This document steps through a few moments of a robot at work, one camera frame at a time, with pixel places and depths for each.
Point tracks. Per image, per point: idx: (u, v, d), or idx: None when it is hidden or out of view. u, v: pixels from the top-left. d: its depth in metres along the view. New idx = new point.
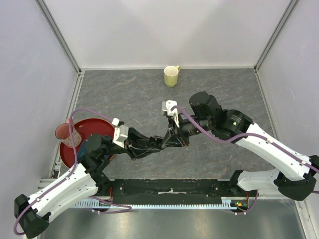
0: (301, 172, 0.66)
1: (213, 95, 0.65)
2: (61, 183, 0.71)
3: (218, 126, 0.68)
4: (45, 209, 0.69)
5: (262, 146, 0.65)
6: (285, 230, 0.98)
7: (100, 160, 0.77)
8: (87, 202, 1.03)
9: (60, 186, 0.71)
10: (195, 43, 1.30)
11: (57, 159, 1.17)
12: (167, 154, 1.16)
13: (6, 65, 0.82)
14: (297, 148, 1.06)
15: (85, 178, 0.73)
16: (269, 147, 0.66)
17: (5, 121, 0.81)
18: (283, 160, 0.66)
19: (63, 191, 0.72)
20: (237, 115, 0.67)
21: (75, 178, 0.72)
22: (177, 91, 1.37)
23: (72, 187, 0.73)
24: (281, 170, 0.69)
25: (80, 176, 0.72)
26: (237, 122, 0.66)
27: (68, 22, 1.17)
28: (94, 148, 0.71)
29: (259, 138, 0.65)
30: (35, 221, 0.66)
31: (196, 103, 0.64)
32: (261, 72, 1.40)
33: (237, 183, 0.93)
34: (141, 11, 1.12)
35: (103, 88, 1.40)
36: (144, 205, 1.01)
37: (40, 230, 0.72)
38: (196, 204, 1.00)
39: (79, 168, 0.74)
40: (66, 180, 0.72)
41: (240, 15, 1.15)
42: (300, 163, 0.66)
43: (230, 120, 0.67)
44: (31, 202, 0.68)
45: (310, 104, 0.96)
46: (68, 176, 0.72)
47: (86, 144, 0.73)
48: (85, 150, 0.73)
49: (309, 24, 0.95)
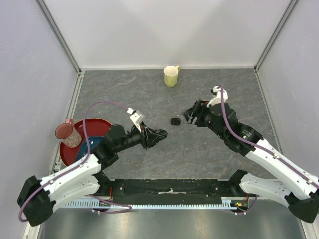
0: (308, 189, 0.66)
1: (235, 111, 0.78)
2: (73, 171, 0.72)
3: (231, 138, 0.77)
4: (55, 192, 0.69)
5: (269, 161, 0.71)
6: (284, 231, 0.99)
7: (113, 153, 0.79)
8: (87, 202, 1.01)
9: (73, 173, 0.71)
10: (195, 44, 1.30)
11: (57, 159, 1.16)
12: (167, 154, 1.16)
13: (6, 65, 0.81)
14: (298, 148, 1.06)
15: (97, 168, 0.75)
16: (276, 162, 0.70)
17: (5, 121, 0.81)
18: (289, 176, 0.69)
19: (75, 179, 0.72)
20: (247, 130, 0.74)
21: (87, 167, 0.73)
22: (177, 91, 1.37)
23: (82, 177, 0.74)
24: (289, 186, 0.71)
25: (92, 166, 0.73)
26: (246, 136, 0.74)
27: (68, 22, 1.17)
28: (117, 138, 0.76)
29: (266, 152, 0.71)
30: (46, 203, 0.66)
31: (217, 113, 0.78)
32: (261, 72, 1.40)
33: (239, 184, 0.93)
34: (141, 11, 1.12)
35: (103, 88, 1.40)
36: (144, 205, 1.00)
37: (44, 217, 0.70)
38: (196, 204, 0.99)
39: (92, 157, 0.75)
40: (79, 168, 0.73)
41: (240, 15, 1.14)
42: (307, 181, 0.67)
43: (241, 134, 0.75)
44: (43, 184, 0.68)
45: (310, 103, 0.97)
46: (81, 164, 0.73)
47: (109, 131, 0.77)
48: (106, 137, 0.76)
49: (309, 24, 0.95)
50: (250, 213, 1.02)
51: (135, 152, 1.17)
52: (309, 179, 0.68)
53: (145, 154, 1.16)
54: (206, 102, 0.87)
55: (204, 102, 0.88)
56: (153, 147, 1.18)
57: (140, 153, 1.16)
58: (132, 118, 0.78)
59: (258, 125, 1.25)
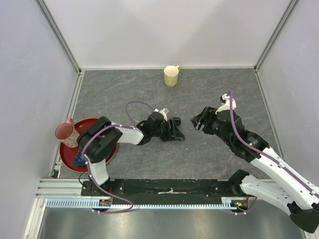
0: (311, 200, 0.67)
1: (239, 117, 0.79)
2: (129, 128, 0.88)
3: (236, 144, 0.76)
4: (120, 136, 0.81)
5: (274, 170, 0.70)
6: (284, 231, 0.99)
7: (150, 133, 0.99)
8: (87, 202, 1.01)
9: (130, 130, 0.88)
10: (195, 44, 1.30)
11: (57, 159, 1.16)
12: (167, 154, 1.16)
13: (5, 66, 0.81)
14: (297, 148, 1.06)
15: (139, 138, 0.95)
16: (281, 172, 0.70)
17: (5, 121, 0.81)
18: (293, 185, 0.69)
19: (128, 135, 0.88)
20: (254, 137, 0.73)
21: (136, 131, 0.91)
22: (177, 91, 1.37)
23: (130, 136, 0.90)
24: (292, 196, 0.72)
25: (138, 133, 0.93)
26: (252, 144, 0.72)
27: (68, 22, 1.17)
28: (157, 122, 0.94)
29: (272, 161, 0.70)
30: (116, 138, 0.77)
31: (223, 119, 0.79)
32: (261, 72, 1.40)
33: (240, 186, 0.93)
34: (142, 11, 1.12)
35: (103, 88, 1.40)
36: (144, 205, 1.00)
37: (101, 157, 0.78)
38: (196, 204, 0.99)
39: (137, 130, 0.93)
40: (133, 129, 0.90)
41: (240, 15, 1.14)
42: (310, 192, 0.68)
43: (247, 140, 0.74)
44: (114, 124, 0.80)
45: (310, 103, 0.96)
46: (134, 128, 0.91)
47: (153, 114, 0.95)
48: (147, 119, 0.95)
49: (309, 24, 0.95)
50: (250, 214, 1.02)
51: (135, 152, 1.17)
52: (312, 189, 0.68)
53: (145, 154, 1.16)
54: (214, 108, 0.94)
55: (212, 108, 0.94)
56: (153, 147, 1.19)
57: (139, 153, 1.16)
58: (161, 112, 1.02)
59: (258, 125, 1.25)
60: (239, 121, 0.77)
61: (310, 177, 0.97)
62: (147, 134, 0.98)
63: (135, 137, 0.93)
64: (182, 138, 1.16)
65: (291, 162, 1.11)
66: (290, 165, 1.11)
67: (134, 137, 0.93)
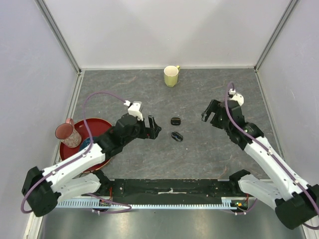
0: (292, 188, 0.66)
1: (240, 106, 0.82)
2: (77, 160, 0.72)
3: (234, 131, 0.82)
4: (57, 184, 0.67)
5: (262, 156, 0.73)
6: (284, 231, 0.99)
7: (119, 142, 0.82)
8: (86, 202, 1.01)
9: (76, 162, 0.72)
10: (195, 43, 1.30)
11: (57, 159, 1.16)
12: (167, 154, 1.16)
13: (5, 66, 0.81)
14: (298, 148, 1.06)
15: (100, 157, 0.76)
16: (269, 158, 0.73)
17: (5, 121, 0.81)
18: (276, 173, 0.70)
19: (78, 169, 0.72)
20: (251, 126, 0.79)
21: (90, 156, 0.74)
22: (177, 91, 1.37)
23: (85, 167, 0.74)
24: (277, 186, 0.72)
25: (95, 156, 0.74)
26: (248, 131, 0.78)
27: (68, 22, 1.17)
28: (127, 127, 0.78)
29: (262, 147, 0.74)
30: (51, 192, 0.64)
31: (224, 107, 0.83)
32: (261, 72, 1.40)
33: (238, 181, 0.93)
34: (142, 11, 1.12)
35: (103, 88, 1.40)
36: (144, 205, 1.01)
37: (49, 209, 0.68)
38: (196, 204, 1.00)
39: (94, 147, 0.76)
40: (82, 157, 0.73)
41: (239, 15, 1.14)
42: (294, 181, 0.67)
43: (243, 128, 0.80)
44: (45, 175, 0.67)
45: (310, 103, 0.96)
46: (84, 154, 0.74)
47: (122, 119, 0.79)
48: (117, 125, 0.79)
49: (309, 24, 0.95)
50: (250, 214, 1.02)
51: (135, 152, 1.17)
52: (296, 179, 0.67)
53: (145, 154, 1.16)
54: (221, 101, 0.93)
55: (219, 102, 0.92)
56: (153, 147, 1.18)
57: (139, 153, 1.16)
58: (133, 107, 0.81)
59: (258, 125, 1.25)
60: (237, 108, 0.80)
61: (310, 177, 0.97)
62: (116, 145, 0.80)
63: (91, 163, 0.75)
64: (181, 140, 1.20)
65: (291, 162, 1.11)
66: (291, 165, 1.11)
67: (94, 162, 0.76)
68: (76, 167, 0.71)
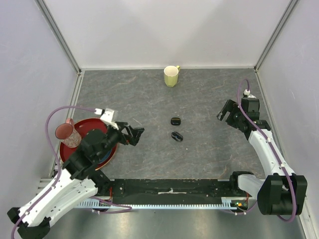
0: (275, 170, 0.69)
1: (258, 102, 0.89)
2: (47, 193, 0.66)
3: (243, 122, 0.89)
4: (36, 220, 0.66)
5: (260, 142, 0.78)
6: (284, 231, 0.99)
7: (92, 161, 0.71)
8: (87, 202, 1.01)
9: (47, 196, 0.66)
10: (195, 44, 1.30)
11: (57, 159, 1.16)
12: (167, 154, 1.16)
13: (6, 66, 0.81)
14: (298, 148, 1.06)
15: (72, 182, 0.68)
16: (265, 145, 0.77)
17: (5, 121, 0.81)
18: (267, 156, 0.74)
19: (53, 201, 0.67)
20: (261, 120, 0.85)
21: (61, 185, 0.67)
22: (177, 91, 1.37)
23: (62, 194, 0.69)
24: (266, 170, 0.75)
25: (67, 183, 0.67)
26: (257, 122, 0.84)
27: (68, 22, 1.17)
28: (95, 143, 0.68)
29: (262, 135, 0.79)
30: (29, 233, 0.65)
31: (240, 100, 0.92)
32: (261, 72, 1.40)
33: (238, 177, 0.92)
34: (142, 11, 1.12)
35: (103, 88, 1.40)
36: (144, 205, 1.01)
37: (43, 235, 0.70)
38: (196, 204, 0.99)
39: (65, 173, 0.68)
40: (53, 189, 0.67)
41: (239, 16, 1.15)
42: (279, 166, 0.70)
43: (254, 120, 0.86)
44: (21, 216, 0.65)
45: (310, 103, 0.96)
46: (54, 185, 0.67)
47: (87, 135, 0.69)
48: (84, 142, 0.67)
49: (309, 24, 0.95)
50: (249, 214, 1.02)
51: (135, 152, 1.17)
52: (282, 164, 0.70)
53: (145, 154, 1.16)
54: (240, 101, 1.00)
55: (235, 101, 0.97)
56: (153, 147, 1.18)
57: (140, 153, 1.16)
58: (105, 116, 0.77)
59: None
60: (255, 103, 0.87)
61: (310, 177, 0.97)
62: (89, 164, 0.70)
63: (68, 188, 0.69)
64: (181, 140, 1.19)
65: (291, 162, 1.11)
66: (290, 165, 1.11)
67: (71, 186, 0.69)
68: (49, 201, 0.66)
